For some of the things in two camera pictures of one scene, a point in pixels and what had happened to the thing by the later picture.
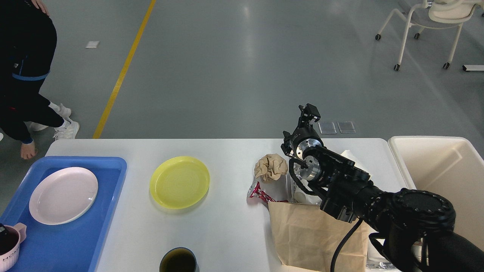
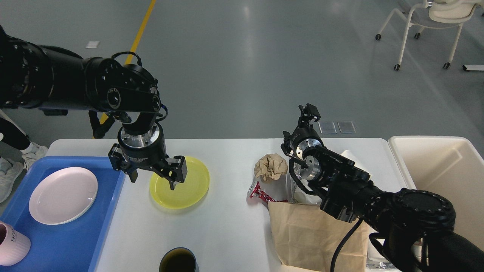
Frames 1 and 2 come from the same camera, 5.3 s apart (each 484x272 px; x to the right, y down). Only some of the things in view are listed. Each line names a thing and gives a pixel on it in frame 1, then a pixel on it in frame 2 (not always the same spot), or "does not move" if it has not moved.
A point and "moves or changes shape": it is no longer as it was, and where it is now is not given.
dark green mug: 179,259 does not move
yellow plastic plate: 179,182 does not move
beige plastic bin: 452,166 does not move
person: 28,45 → 12,136
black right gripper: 295,143 does not move
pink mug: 10,239 moves or changes shape
